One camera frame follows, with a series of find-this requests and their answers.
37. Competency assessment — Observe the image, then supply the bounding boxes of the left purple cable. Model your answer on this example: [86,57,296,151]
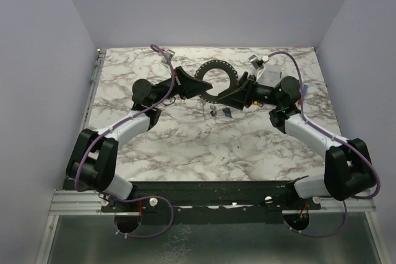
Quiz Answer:
[74,43,183,240]

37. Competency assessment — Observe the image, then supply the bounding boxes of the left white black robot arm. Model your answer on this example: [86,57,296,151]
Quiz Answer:
[66,67,212,211]

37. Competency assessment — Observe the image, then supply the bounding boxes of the clear plastic screw box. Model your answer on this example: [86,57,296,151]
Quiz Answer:
[256,64,282,87]

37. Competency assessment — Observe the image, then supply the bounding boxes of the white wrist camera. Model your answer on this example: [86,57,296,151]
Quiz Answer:
[248,54,269,78]
[159,49,175,67]

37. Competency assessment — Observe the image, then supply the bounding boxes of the aluminium rail frame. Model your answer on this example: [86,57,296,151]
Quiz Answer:
[34,48,384,264]

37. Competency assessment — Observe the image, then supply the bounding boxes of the perforated metal ring disc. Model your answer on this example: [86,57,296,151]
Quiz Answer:
[194,59,238,104]

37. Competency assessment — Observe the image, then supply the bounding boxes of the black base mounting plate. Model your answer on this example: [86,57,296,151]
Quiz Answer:
[101,181,321,225]

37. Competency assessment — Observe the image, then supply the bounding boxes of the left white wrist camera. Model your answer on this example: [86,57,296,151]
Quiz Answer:
[159,49,175,67]

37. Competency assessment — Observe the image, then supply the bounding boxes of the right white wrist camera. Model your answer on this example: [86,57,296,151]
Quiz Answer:
[248,54,269,78]

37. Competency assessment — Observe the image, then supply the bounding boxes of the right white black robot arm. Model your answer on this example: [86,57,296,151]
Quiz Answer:
[218,74,377,209]

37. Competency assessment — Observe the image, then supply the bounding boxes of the purple cable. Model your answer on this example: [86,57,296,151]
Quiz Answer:
[74,43,183,240]
[262,51,381,239]

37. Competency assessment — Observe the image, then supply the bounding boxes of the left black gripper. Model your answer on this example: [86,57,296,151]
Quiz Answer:
[151,66,212,106]

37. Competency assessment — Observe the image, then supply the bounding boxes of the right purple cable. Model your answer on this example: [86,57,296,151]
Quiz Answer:
[262,51,381,239]

